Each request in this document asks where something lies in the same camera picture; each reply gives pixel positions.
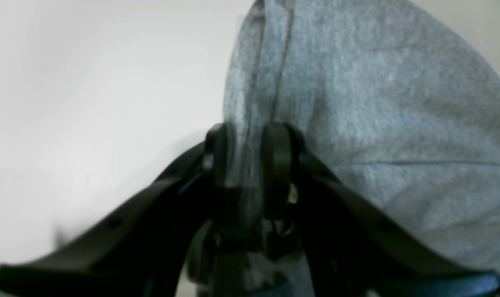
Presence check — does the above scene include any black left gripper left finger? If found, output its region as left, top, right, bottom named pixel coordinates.
left=0, top=123, right=230, bottom=297

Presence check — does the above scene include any grey T-shirt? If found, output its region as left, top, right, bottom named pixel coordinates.
left=186, top=0, right=500, bottom=297

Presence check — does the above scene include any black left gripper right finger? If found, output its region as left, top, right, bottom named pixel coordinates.
left=261, top=123, right=500, bottom=297

